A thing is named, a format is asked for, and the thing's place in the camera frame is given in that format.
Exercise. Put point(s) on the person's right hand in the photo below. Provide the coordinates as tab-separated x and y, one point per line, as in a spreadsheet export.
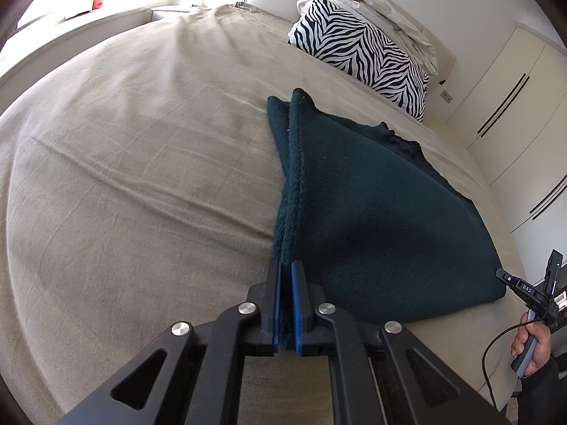
544	345

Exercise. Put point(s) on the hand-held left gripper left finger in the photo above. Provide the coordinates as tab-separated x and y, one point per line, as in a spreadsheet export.
277	310

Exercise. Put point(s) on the white wardrobe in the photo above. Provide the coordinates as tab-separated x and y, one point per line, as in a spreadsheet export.
522	97

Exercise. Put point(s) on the dark green towel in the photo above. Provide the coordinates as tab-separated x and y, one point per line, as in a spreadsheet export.
376	208

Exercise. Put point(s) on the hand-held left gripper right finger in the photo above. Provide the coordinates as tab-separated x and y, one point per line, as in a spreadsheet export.
296	310

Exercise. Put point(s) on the person's right forearm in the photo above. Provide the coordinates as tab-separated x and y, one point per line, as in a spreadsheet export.
545	394

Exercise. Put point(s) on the small red object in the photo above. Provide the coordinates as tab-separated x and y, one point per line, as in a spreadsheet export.
97	3

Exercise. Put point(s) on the white nightstand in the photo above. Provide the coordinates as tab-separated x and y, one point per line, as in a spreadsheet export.
170	11

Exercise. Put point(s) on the zebra print pillow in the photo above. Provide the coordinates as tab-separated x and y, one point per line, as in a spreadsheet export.
367	53

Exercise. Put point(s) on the wall socket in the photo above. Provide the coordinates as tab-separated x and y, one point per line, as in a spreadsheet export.
446	96

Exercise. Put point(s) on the bed with beige bedspread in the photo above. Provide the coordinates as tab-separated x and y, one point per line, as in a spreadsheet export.
133	141

